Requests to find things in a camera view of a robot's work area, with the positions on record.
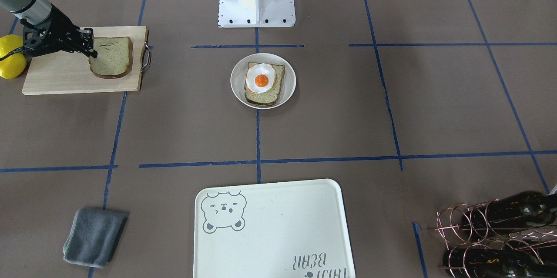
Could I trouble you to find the dark wine bottle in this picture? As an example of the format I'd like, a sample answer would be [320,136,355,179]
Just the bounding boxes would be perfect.
[442,247,557,278]
[459,191,557,242]

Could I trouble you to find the lower yellow lemon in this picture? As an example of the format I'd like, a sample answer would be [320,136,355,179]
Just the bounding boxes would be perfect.
[0,54,27,79]

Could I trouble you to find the fried egg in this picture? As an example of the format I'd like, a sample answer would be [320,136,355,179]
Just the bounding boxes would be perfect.
[245,63,277,94]

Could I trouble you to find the copper wire bottle rack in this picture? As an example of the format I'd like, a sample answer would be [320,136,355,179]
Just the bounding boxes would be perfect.
[434,201,556,266]

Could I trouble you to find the yellow lemon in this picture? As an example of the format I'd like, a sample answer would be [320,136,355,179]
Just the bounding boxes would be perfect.
[0,54,27,79]
[0,34,23,57]

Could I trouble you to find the bread slice on plate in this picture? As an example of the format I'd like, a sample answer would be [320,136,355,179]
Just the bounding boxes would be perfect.
[244,62,286,106]

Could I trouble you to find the bread slice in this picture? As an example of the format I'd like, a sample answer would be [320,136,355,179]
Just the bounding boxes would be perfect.
[89,37,133,79]
[244,62,286,106]

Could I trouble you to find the wooden cutting board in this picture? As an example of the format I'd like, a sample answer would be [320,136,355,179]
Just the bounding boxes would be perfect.
[22,26,151,95]

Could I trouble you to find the dark wine bottle upper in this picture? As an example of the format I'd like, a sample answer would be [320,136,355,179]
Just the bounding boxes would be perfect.
[459,191,557,242]

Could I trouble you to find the grey folded cloth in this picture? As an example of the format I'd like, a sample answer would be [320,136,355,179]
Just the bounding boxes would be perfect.
[62,208,128,268]

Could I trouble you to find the upper yellow lemon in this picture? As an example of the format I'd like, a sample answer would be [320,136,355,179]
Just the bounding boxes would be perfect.
[0,34,23,57]

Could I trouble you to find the white round plate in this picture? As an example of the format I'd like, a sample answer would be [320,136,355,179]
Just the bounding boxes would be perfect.
[230,53,298,110]

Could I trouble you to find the cream bear tray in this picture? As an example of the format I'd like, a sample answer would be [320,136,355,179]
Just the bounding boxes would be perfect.
[192,178,356,278]

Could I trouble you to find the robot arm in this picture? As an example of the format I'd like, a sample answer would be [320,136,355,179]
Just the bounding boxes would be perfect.
[0,0,98,60]

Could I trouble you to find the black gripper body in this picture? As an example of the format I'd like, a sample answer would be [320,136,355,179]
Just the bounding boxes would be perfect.
[20,6,81,57]

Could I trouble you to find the dark wine bottle lower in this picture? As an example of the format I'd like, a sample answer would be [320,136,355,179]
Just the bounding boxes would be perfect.
[442,247,557,278]

